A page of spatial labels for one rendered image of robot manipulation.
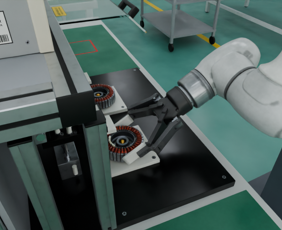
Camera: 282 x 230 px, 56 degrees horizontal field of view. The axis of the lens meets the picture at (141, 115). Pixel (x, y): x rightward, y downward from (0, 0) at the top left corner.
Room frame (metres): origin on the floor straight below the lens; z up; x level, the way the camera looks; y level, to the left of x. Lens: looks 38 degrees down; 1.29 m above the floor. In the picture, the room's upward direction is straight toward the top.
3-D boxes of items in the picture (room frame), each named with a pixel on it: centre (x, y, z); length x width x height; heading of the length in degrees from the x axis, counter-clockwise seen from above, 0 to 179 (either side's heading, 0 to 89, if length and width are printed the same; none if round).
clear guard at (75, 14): (0.81, 0.18, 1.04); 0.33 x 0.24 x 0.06; 112
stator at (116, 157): (0.51, 0.05, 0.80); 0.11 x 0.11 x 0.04
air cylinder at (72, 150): (0.46, 0.18, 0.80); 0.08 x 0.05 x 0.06; 22
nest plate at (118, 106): (0.74, 0.14, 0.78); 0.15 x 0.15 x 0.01; 22
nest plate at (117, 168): (0.51, 0.05, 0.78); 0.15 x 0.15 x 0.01; 22
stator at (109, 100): (0.74, 0.14, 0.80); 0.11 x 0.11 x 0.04
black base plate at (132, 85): (0.62, 0.11, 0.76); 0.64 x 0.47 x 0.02; 22
